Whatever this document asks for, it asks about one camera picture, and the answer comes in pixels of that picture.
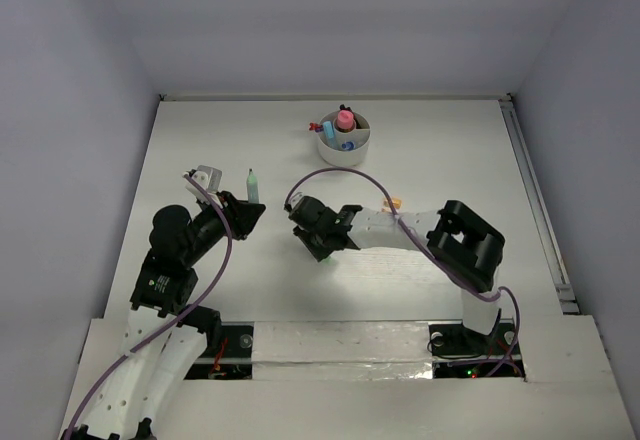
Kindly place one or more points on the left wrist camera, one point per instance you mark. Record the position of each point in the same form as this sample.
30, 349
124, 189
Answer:
203, 182

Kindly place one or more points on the white round desk organizer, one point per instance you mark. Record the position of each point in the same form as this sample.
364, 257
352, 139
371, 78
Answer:
361, 136

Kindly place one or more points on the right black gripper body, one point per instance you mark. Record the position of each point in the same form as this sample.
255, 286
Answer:
318, 235

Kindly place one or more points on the green pastel highlighter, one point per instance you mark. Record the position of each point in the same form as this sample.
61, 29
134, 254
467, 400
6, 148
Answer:
252, 188

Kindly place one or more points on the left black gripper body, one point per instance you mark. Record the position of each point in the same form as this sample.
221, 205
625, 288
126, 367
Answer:
240, 215

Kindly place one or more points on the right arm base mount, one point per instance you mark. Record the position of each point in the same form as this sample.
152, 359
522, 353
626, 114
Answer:
459, 353

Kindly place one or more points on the orange marker cap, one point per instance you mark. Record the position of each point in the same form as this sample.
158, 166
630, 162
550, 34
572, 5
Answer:
393, 203

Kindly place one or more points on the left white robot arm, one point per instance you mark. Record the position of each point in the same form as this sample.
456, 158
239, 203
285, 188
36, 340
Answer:
165, 331

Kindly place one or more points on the blue pastel highlighter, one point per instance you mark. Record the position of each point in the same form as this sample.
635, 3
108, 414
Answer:
329, 134

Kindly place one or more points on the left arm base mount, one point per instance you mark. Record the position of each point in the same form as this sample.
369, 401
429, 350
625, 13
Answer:
233, 358

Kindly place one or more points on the pink capped pencil tube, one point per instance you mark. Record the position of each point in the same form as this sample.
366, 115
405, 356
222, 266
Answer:
345, 120

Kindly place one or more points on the red pen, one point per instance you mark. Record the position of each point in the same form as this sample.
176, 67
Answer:
316, 128

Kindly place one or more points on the clear spray bottle blue cap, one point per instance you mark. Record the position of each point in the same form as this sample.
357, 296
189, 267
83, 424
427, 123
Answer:
348, 146

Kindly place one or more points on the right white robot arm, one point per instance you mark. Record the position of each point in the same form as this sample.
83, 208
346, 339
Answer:
457, 240

